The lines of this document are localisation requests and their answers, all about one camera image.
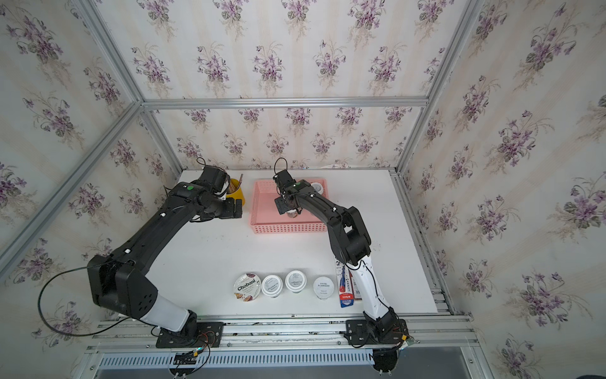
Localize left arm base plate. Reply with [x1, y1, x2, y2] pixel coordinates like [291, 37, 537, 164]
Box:
[156, 322, 225, 349]

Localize green rimmed yogurt cup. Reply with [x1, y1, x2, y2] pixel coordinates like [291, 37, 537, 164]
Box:
[313, 276, 335, 300]

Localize bundle of coloured pencils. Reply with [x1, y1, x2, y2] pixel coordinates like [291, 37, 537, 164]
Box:
[229, 174, 243, 193]

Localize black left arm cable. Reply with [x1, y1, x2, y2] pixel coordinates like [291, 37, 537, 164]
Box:
[37, 266, 131, 338]

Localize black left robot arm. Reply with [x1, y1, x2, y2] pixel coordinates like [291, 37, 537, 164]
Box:
[87, 166, 242, 339]

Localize yellow metal pencil cup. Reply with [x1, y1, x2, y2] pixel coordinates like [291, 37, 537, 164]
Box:
[226, 184, 246, 205]

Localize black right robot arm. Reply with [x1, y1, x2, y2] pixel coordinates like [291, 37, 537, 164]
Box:
[273, 170, 404, 338]

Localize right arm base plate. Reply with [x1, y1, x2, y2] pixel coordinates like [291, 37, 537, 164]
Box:
[344, 319, 410, 348]

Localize white ventilation grille strip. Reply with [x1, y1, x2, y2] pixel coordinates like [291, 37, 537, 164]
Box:
[99, 349, 374, 370]

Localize red pencil box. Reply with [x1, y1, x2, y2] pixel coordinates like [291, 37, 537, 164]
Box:
[350, 273, 362, 301]

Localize small circuit board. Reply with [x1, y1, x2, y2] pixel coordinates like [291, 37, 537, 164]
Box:
[173, 352, 198, 366]

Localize Chobani yogurt cup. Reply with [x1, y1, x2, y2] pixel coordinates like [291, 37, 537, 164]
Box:
[233, 273, 261, 303]

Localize pink plastic basket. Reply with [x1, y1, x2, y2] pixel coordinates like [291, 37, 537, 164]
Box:
[249, 179, 327, 235]

